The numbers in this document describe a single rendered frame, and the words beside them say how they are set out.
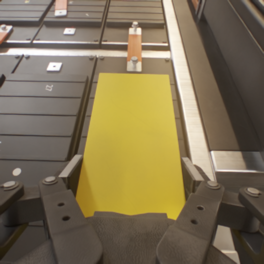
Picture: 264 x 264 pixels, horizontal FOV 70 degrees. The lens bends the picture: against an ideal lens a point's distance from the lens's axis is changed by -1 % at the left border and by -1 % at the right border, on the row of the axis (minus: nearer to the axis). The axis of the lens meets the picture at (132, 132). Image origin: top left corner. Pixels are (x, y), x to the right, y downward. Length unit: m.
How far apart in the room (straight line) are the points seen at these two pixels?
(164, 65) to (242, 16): 0.14
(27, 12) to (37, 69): 0.22
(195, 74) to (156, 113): 0.22
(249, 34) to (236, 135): 0.14
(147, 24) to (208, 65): 0.18
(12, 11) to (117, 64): 0.33
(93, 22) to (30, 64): 0.18
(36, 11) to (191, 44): 0.38
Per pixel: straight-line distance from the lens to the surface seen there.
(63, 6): 0.57
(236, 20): 0.37
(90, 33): 0.47
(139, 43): 0.42
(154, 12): 0.54
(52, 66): 0.39
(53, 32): 0.50
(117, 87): 0.18
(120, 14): 0.53
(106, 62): 0.38
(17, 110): 0.32
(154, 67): 0.37
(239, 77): 0.33
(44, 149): 0.26
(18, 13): 0.59
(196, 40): 0.48
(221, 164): 0.27
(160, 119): 0.16
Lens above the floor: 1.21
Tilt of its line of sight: 55 degrees down
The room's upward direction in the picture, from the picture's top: 1 degrees clockwise
